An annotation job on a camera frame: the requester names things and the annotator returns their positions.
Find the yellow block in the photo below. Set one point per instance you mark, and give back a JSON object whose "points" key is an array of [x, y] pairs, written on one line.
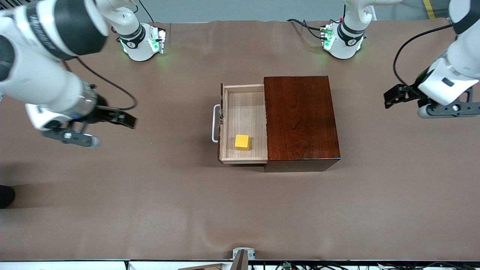
{"points": [[242, 142]]}

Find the brown table mat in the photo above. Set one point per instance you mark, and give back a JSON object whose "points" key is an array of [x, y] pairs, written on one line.
{"points": [[150, 187]]}

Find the dark wooden cabinet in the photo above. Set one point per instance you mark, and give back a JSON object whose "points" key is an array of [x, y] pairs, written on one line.
{"points": [[300, 123]]}

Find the black round knob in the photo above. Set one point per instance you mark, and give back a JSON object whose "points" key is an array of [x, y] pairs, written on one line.
{"points": [[5, 197]]}

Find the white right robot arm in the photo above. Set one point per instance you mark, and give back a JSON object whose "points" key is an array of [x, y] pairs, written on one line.
{"points": [[37, 78]]}

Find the grey metal bracket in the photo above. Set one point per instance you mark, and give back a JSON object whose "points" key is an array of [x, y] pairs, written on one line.
{"points": [[251, 255]]}

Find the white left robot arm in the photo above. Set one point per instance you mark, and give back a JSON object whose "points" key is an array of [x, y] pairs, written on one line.
{"points": [[345, 52]]}

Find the flat brown wooden board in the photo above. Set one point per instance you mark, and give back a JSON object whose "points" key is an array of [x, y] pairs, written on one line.
{"points": [[202, 267]]}

